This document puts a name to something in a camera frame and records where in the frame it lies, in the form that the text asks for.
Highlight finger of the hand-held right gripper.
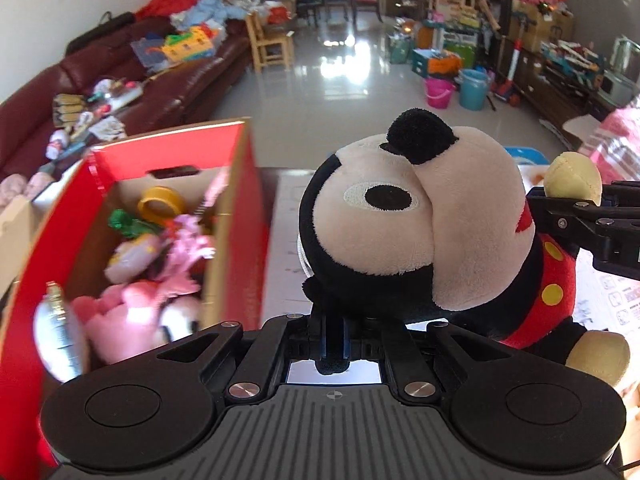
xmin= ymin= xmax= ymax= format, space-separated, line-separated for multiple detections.
xmin=526 ymin=180 xmax=640 ymax=252

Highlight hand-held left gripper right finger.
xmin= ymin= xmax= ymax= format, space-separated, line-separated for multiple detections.
xmin=340 ymin=316 xmax=506 ymax=406

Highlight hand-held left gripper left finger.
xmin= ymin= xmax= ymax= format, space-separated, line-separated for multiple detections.
xmin=157 ymin=312 xmax=331 ymax=406

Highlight black mouse plush red shorts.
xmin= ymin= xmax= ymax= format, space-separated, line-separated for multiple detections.
xmin=297 ymin=107 xmax=632 ymax=388

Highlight red cardboard box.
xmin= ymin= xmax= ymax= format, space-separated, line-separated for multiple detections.
xmin=0 ymin=117 xmax=273 ymax=466

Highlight white instruction sheet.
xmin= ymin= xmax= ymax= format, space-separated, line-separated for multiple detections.
xmin=260 ymin=170 xmax=640 ymax=391

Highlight flat cardboard piece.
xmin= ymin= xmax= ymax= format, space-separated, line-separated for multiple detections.
xmin=562 ymin=115 xmax=606 ymax=151

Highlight pink blanket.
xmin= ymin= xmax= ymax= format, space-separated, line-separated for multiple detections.
xmin=597 ymin=105 xmax=640 ymax=186

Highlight grey toy microwave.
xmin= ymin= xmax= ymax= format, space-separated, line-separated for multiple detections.
xmin=600 ymin=67 xmax=638 ymax=108

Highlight teal plastic bucket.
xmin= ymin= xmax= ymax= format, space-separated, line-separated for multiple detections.
xmin=457 ymin=69 xmax=490 ymax=111

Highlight red kick scooter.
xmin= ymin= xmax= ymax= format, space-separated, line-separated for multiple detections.
xmin=492 ymin=10 xmax=531 ymax=106

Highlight pink fabric doll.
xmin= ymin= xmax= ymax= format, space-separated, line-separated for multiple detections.
xmin=160 ymin=215 xmax=216 ymax=296

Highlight pink plastic bucket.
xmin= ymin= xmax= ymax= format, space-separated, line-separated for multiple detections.
xmin=424 ymin=77 xmax=457 ymax=109

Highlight blue storage crate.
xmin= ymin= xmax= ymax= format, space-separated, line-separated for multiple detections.
xmin=411 ymin=47 xmax=463 ymax=78

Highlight pink plush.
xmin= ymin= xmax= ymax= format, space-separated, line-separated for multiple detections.
xmin=72 ymin=280 xmax=201 ymax=366

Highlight pink and white round toy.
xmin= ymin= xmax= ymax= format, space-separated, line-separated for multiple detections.
xmin=105 ymin=235 xmax=163 ymax=283

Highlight green foil toy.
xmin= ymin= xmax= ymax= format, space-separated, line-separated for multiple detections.
xmin=107 ymin=209 xmax=161 ymax=238

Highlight dark red leather sofa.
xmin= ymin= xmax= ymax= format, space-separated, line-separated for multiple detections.
xmin=0 ymin=17 xmax=253 ymax=183

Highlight small wooden chair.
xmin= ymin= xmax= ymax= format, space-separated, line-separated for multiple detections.
xmin=245 ymin=10 xmax=296 ymax=73

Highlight dark dining table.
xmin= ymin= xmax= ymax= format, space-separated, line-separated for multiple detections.
xmin=295 ymin=0 xmax=381 ymax=26

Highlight pile of small toys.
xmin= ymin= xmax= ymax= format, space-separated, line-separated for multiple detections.
xmin=45 ymin=77 xmax=143 ymax=161

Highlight colourful toy house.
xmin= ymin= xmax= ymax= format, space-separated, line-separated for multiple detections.
xmin=160 ymin=27 xmax=216 ymax=63

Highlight clear plastic box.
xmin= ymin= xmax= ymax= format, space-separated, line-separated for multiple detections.
xmin=130 ymin=35 xmax=168 ymax=68

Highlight pink cushion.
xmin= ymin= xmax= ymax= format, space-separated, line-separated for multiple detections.
xmin=0 ymin=172 xmax=56 ymax=206

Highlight blue cloth pile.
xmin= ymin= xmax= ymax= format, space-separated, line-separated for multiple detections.
xmin=172 ymin=0 xmax=251 ymax=31

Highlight red cloth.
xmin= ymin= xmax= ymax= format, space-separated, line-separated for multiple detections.
xmin=135 ymin=0 xmax=201 ymax=21

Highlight black bag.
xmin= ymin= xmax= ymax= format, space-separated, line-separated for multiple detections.
xmin=65 ymin=11 xmax=136 ymax=56

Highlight yellow plastic ring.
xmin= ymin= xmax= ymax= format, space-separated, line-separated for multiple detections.
xmin=137 ymin=186 xmax=188 ymax=221

